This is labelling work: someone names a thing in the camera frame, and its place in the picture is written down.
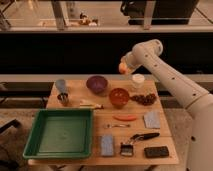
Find small black brush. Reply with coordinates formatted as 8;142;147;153
120;144;134;157

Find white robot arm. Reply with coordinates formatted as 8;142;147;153
119;39;213;171

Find metal fork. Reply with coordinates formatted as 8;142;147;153
103;124;131;129

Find orange carrot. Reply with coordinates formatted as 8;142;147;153
113;115;137;122

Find green plastic tray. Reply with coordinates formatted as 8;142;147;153
23;109;93;160

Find black rectangular block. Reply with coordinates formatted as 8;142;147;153
144;146;169;158

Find black handled peeler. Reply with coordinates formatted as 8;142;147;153
130;132;160;141

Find yellow banana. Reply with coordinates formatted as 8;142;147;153
80;99;103;109

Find small metal cup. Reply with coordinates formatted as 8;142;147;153
57;93;69;106

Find black machine in background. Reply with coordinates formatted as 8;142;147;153
120;0;199;25

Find grey blue cloth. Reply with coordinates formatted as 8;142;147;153
143;111;160;129

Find wooden table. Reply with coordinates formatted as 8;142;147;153
28;80;179;166

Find bunch of dark grapes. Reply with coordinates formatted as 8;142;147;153
130;93;157;106

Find blue sponge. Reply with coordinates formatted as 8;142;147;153
101;134;114;157

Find blue plastic cup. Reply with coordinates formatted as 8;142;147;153
55;79;67;93

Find red bowl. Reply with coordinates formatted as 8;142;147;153
109;88;130;108

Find purple bowl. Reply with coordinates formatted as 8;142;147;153
86;75;108;94

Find small figurines on shelf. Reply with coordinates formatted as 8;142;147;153
79;13;99;26

